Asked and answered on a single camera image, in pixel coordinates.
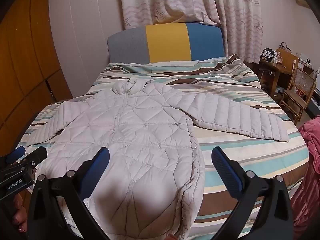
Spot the pink blanket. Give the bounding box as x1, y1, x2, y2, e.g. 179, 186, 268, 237
291, 115, 320, 235

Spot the wooden wardrobe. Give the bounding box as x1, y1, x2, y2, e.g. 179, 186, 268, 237
0, 0, 73, 155

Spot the printed curtain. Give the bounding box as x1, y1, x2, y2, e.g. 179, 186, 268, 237
119, 0, 264, 64

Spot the grey yellow blue headboard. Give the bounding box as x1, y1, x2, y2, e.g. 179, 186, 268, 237
107, 22, 225, 64

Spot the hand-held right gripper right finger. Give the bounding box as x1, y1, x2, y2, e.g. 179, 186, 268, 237
211, 146, 293, 240

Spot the wooden desk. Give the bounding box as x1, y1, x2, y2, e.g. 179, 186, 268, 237
259, 57, 293, 98

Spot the white quilted jacket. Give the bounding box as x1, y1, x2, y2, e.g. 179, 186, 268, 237
26, 79, 290, 240

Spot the striped bed cover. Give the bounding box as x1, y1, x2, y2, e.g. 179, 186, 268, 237
17, 54, 309, 240

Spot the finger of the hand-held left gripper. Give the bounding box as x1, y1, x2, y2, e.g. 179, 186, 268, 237
5, 145, 27, 163
21, 146, 48, 172

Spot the rattan chair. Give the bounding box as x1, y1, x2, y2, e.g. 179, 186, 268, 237
279, 67, 317, 125

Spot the round tin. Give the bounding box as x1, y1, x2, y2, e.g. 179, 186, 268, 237
260, 51, 275, 62

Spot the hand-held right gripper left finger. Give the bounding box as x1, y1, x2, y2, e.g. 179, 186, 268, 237
27, 147, 110, 240

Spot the printed pillow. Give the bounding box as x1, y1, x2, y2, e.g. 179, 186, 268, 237
150, 0, 222, 26

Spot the person's left hand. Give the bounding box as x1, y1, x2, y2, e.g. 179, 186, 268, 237
11, 194, 30, 233

